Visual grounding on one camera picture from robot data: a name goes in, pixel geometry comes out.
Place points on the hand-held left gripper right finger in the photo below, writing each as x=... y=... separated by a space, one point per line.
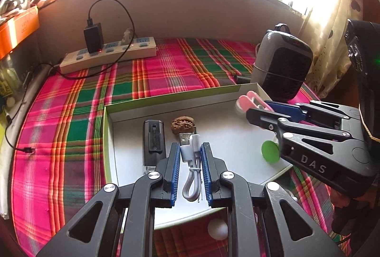
x=207 y=174

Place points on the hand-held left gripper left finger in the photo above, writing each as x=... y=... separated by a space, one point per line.
x=175 y=174

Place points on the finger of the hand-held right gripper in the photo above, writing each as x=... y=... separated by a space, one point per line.
x=264 y=119
x=285 y=110

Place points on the pink oblong case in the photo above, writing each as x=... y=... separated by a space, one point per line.
x=246 y=101

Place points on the green white round holder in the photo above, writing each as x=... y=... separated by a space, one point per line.
x=270 y=151

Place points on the green white cardboard box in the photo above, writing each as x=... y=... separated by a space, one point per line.
x=231 y=138

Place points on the black bike light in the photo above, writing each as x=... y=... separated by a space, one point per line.
x=154 y=138

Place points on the brown walnut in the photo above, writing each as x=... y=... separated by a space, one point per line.
x=182 y=126

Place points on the white egg-shaped gadget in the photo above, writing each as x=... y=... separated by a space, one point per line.
x=216 y=228

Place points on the white black space heater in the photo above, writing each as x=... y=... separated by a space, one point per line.
x=282 y=73

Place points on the cream dotted curtain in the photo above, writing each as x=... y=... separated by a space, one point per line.
x=332 y=7

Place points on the pink green plaid cloth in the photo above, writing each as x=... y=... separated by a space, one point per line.
x=59 y=126

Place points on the beige power strip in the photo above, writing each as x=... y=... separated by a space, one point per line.
x=142 y=48

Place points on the grey plug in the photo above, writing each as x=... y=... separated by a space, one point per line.
x=128 y=36

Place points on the black charger adapter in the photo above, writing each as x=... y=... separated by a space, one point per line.
x=93 y=37

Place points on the clear jar yellow contents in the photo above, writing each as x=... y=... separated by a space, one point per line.
x=9 y=79

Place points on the orange box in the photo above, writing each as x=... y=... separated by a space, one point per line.
x=17 y=28

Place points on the white crumpled bag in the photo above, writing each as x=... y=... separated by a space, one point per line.
x=14 y=2

